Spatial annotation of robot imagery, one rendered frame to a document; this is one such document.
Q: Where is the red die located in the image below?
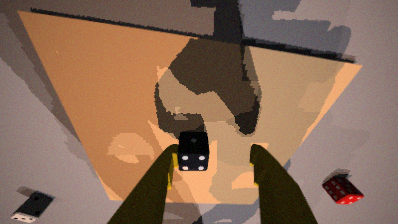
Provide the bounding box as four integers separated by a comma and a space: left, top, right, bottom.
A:
322, 177, 364, 204

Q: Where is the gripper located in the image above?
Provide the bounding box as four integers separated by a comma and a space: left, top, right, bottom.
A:
107, 144, 318, 224

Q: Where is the orange flat mat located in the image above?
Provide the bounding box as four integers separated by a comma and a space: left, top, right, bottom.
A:
17, 11, 362, 204

